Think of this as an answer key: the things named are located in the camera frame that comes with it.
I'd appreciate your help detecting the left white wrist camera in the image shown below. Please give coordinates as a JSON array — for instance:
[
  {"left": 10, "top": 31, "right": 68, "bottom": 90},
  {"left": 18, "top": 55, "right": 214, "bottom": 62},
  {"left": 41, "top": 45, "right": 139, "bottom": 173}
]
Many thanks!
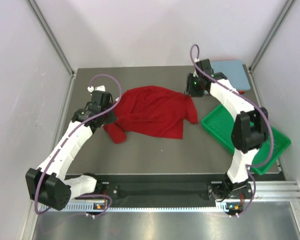
[{"left": 87, "top": 85, "right": 106, "bottom": 94}]

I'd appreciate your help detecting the left aluminium frame post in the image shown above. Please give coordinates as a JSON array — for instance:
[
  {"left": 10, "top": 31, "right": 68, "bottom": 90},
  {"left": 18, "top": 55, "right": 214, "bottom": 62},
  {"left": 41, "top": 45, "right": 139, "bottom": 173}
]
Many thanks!
[{"left": 25, "top": 0, "right": 75, "bottom": 76}]

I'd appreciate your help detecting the green plastic tray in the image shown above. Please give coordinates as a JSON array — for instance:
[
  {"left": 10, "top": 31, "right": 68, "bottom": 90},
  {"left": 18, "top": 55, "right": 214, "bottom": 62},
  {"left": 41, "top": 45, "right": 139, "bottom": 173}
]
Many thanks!
[{"left": 201, "top": 104, "right": 291, "bottom": 175}]

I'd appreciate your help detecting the folded blue t shirt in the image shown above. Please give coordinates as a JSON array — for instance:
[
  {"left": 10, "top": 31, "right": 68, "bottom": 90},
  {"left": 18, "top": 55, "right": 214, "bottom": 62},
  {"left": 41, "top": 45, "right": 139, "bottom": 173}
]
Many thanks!
[{"left": 210, "top": 60, "right": 251, "bottom": 91}]

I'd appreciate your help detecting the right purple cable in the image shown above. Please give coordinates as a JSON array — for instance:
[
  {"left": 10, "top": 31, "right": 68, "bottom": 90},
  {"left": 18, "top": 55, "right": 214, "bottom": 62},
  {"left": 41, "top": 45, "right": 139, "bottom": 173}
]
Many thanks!
[{"left": 189, "top": 44, "right": 276, "bottom": 218}]

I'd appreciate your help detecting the aluminium frame post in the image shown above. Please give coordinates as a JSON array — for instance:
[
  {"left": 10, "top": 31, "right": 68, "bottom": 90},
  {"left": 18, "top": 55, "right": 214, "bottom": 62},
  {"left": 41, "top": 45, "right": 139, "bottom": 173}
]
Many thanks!
[
  {"left": 25, "top": 0, "right": 75, "bottom": 76},
  {"left": 248, "top": 0, "right": 296, "bottom": 73}
]

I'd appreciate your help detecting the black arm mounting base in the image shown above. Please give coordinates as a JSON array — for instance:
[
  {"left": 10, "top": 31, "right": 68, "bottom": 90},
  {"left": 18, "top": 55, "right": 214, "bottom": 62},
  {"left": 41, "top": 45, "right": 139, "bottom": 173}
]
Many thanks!
[{"left": 72, "top": 172, "right": 256, "bottom": 208}]

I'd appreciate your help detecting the right aluminium frame post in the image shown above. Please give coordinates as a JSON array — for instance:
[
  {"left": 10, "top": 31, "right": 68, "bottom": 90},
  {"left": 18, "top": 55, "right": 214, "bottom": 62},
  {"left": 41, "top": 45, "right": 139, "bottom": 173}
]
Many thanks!
[{"left": 248, "top": 0, "right": 296, "bottom": 73}]

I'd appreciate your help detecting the purple cable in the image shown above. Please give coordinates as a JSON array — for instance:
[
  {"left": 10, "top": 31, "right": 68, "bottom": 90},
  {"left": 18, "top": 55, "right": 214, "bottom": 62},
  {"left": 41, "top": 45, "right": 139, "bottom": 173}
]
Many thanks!
[
  {"left": 189, "top": 44, "right": 276, "bottom": 218},
  {"left": 33, "top": 74, "right": 123, "bottom": 216}
]

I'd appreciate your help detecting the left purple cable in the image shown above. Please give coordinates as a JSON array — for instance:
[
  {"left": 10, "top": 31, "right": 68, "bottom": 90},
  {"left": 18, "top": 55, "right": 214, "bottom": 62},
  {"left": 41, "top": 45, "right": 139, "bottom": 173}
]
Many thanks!
[{"left": 33, "top": 74, "right": 123, "bottom": 216}]

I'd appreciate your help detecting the slotted grey cable duct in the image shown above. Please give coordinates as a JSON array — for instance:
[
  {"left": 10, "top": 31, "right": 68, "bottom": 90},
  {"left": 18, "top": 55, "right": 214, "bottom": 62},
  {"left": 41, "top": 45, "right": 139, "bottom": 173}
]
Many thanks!
[{"left": 39, "top": 199, "right": 243, "bottom": 214}]

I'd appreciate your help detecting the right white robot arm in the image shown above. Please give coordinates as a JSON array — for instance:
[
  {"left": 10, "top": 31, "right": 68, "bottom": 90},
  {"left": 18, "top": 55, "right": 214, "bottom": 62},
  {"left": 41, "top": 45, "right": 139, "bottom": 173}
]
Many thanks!
[{"left": 185, "top": 59, "right": 268, "bottom": 198}]

